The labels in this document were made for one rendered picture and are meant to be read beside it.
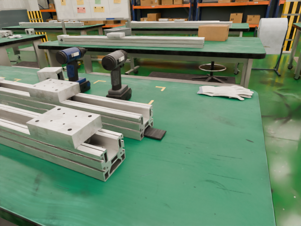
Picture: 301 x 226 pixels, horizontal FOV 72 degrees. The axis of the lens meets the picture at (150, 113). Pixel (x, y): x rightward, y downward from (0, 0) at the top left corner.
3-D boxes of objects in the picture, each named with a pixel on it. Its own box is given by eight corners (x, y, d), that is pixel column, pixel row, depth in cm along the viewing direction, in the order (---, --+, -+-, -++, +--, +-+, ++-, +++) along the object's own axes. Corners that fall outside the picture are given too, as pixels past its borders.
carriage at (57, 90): (32, 102, 83) (26, 86, 80) (53, 93, 92) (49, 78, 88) (61, 109, 77) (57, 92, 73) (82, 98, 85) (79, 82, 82)
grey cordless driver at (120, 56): (105, 106, 91) (97, 55, 81) (123, 90, 107) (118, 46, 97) (121, 108, 89) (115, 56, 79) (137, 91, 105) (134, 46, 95)
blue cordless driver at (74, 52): (62, 96, 103) (51, 50, 93) (87, 83, 119) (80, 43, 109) (75, 97, 101) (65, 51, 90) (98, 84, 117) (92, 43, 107)
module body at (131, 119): (-10, 103, 99) (-17, 86, 95) (10, 95, 106) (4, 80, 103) (140, 141, 67) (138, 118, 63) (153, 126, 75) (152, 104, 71)
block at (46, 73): (39, 90, 112) (33, 73, 107) (49, 83, 122) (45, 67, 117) (57, 90, 111) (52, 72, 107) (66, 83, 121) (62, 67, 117)
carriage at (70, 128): (33, 143, 58) (25, 122, 55) (63, 124, 67) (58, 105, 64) (77, 158, 52) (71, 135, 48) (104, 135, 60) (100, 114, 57)
